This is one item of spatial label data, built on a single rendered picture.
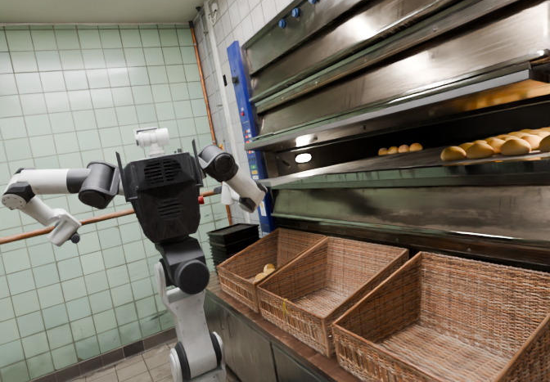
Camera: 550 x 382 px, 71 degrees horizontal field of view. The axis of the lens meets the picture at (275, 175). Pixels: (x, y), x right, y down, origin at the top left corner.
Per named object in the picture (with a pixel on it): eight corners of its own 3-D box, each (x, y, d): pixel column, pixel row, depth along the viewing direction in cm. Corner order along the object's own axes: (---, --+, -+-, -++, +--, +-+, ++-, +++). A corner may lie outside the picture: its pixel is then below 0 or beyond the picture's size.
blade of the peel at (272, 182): (271, 186, 196) (270, 181, 196) (232, 187, 245) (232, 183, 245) (327, 173, 212) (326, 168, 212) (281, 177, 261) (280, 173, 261)
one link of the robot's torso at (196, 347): (227, 370, 148) (204, 253, 146) (183, 390, 140) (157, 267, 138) (215, 355, 162) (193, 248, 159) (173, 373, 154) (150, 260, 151)
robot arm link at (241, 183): (276, 193, 170) (245, 162, 157) (259, 217, 166) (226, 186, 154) (260, 189, 179) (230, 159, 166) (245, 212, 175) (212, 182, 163)
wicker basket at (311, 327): (337, 285, 208) (328, 235, 207) (422, 312, 159) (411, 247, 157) (259, 317, 185) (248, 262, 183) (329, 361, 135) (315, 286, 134)
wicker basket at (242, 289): (286, 266, 259) (279, 226, 258) (337, 284, 209) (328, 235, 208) (219, 289, 237) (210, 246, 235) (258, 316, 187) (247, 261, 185)
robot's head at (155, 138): (171, 149, 147) (166, 127, 147) (144, 154, 144) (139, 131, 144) (170, 150, 154) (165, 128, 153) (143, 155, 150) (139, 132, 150)
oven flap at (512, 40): (261, 141, 259) (265, 112, 261) (557, 59, 101) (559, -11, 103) (255, 139, 257) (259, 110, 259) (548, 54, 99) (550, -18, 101)
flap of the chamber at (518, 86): (243, 150, 253) (270, 152, 262) (529, 78, 94) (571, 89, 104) (243, 146, 253) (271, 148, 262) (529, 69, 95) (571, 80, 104)
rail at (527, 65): (243, 146, 253) (246, 146, 254) (529, 69, 95) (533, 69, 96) (244, 143, 253) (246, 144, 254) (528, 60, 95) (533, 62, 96)
